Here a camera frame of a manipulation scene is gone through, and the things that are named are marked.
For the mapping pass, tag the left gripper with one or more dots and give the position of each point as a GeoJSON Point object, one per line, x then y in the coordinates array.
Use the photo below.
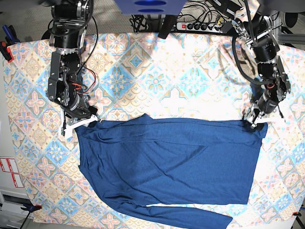
{"type": "Point", "coordinates": [262, 111]}

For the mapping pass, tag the patterned tile tablecloth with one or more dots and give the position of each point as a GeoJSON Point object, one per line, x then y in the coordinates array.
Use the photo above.
{"type": "Point", "coordinates": [186, 75]}

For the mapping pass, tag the red-black clamp upper left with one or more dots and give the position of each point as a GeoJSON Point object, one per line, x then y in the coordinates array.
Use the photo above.
{"type": "Point", "coordinates": [6, 52]}

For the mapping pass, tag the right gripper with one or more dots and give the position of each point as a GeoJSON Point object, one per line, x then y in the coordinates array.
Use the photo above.
{"type": "Point", "coordinates": [80, 113]}

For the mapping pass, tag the black clamp lower left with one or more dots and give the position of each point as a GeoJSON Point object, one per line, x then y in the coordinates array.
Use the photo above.
{"type": "Point", "coordinates": [31, 208]}

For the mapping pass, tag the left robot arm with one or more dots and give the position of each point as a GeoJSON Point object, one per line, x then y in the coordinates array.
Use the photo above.
{"type": "Point", "coordinates": [255, 30]}

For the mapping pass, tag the black clamp lower right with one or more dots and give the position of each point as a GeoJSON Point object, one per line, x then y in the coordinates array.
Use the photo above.
{"type": "Point", "coordinates": [298, 214]}

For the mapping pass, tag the blue long-sleeve T-shirt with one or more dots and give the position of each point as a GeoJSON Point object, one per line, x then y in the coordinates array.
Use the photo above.
{"type": "Point", "coordinates": [156, 169]}

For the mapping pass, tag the round black base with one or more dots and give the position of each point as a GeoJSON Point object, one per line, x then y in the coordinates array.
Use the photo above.
{"type": "Point", "coordinates": [47, 34]}

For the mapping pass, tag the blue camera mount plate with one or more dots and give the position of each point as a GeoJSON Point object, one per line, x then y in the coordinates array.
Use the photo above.
{"type": "Point", "coordinates": [169, 7]}

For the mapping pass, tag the black clamp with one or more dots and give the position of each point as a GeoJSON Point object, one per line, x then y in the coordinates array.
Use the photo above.
{"type": "Point", "coordinates": [298, 214]}
{"type": "Point", "coordinates": [31, 208]}

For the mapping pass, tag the white power strip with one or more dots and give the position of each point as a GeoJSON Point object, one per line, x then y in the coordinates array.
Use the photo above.
{"type": "Point", "coordinates": [198, 27]}

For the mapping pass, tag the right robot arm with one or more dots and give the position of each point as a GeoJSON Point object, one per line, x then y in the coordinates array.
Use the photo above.
{"type": "Point", "coordinates": [67, 34]}

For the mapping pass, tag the red-white label stickers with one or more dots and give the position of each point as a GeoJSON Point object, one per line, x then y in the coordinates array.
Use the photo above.
{"type": "Point", "coordinates": [9, 172]}

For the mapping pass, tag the blue clamp upper left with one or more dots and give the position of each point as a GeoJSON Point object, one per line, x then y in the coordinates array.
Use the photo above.
{"type": "Point", "coordinates": [11, 36]}

